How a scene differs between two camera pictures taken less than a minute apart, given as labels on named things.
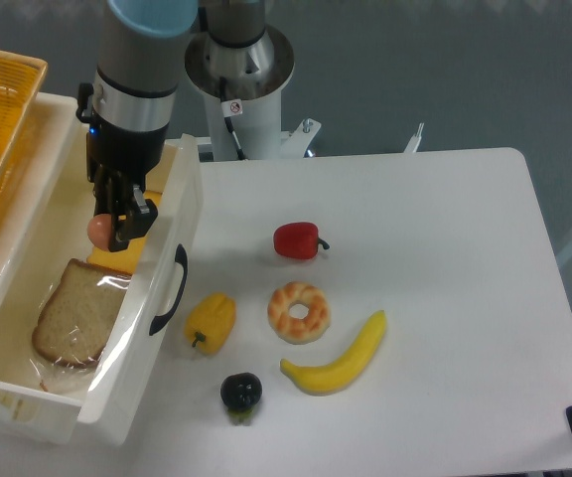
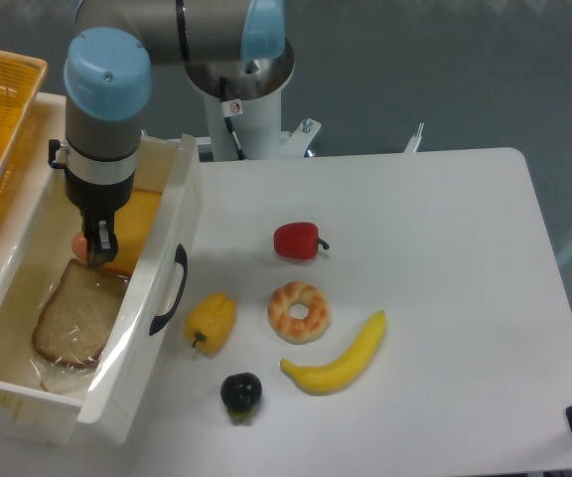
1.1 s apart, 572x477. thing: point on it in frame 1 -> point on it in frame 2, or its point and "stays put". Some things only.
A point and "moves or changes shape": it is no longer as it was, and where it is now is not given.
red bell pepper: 298,240 stays put
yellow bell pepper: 210,321 stays put
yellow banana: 334,377 stays put
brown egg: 99,229 moves or changes shape
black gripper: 132,153 -> 97,204
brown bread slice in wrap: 79,314 stays put
